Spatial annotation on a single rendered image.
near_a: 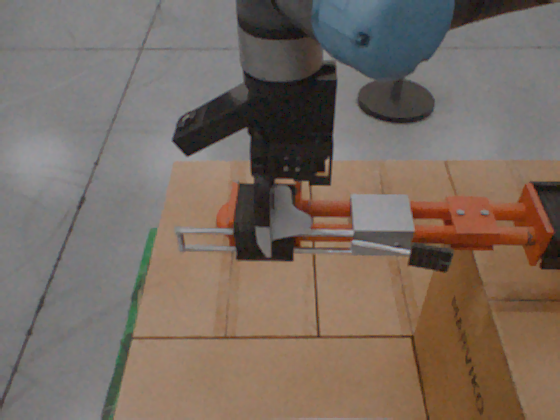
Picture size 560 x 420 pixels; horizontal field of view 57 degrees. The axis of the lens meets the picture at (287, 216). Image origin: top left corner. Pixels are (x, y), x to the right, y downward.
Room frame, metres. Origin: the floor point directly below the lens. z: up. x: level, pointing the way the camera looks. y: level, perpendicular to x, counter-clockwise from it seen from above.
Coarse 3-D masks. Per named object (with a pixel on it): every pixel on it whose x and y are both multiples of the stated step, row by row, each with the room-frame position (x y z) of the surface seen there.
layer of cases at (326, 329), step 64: (192, 192) 1.06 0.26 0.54; (320, 192) 1.06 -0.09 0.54; (384, 192) 1.06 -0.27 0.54; (448, 192) 1.06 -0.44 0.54; (512, 192) 1.06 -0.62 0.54; (192, 256) 0.83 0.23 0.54; (320, 256) 0.83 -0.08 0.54; (384, 256) 0.83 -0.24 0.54; (192, 320) 0.64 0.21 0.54; (256, 320) 0.64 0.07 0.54; (320, 320) 0.64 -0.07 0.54; (384, 320) 0.64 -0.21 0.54; (128, 384) 0.49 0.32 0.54; (192, 384) 0.49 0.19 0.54; (256, 384) 0.49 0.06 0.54; (320, 384) 0.49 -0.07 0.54; (384, 384) 0.49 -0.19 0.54
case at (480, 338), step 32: (512, 224) 0.55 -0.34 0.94; (480, 256) 0.48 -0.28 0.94; (512, 256) 0.48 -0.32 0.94; (448, 288) 0.53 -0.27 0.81; (480, 288) 0.44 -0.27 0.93; (512, 288) 0.43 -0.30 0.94; (544, 288) 0.43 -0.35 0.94; (448, 320) 0.49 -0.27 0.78; (480, 320) 0.40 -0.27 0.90; (512, 320) 0.38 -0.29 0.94; (544, 320) 0.38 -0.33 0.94; (448, 352) 0.45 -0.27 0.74; (480, 352) 0.37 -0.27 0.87; (512, 352) 0.33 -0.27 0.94; (544, 352) 0.33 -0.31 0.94; (448, 384) 0.41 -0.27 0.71; (480, 384) 0.34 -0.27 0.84; (512, 384) 0.29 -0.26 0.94; (544, 384) 0.29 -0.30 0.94; (448, 416) 0.37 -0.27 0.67; (480, 416) 0.31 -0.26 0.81; (512, 416) 0.26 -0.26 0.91; (544, 416) 0.25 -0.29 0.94
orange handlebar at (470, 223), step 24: (216, 216) 0.43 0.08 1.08; (312, 216) 0.44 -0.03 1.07; (336, 216) 0.44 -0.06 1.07; (432, 216) 0.44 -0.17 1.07; (456, 216) 0.42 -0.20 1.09; (480, 216) 0.42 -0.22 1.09; (504, 216) 0.44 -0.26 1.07; (312, 240) 0.40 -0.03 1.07; (336, 240) 0.40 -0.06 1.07; (432, 240) 0.40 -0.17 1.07; (456, 240) 0.40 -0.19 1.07; (480, 240) 0.40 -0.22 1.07; (504, 240) 0.40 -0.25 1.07; (528, 240) 0.40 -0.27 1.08
